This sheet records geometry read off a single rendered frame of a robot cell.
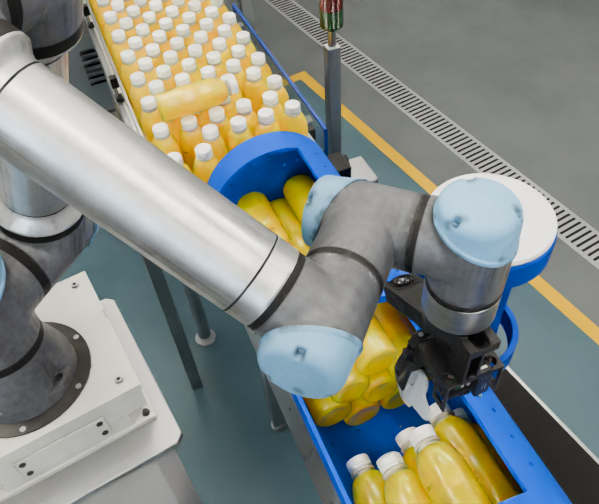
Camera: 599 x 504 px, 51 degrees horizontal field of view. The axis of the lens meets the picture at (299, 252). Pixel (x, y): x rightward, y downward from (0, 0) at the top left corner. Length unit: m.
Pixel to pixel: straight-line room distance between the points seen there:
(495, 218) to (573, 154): 2.77
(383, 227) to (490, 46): 3.48
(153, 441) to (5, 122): 0.62
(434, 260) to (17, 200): 0.50
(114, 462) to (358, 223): 0.59
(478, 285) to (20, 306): 0.55
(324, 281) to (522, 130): 2.93
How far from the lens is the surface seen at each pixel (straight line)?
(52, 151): 0.48
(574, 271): 2.77
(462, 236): 0.53
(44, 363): 0.92
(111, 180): 0.47
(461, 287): 0.58
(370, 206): 0.56
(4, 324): 0.84
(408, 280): 0.76
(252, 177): 1.33
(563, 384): 2.44
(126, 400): 0.94
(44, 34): 0.62
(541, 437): 2.15
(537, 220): 1.42
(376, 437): 1.17
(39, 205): 0.81
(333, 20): 1.73
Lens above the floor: 2.02
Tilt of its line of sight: 49 degrees down
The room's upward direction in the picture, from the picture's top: 5 degrees counter-clockwise
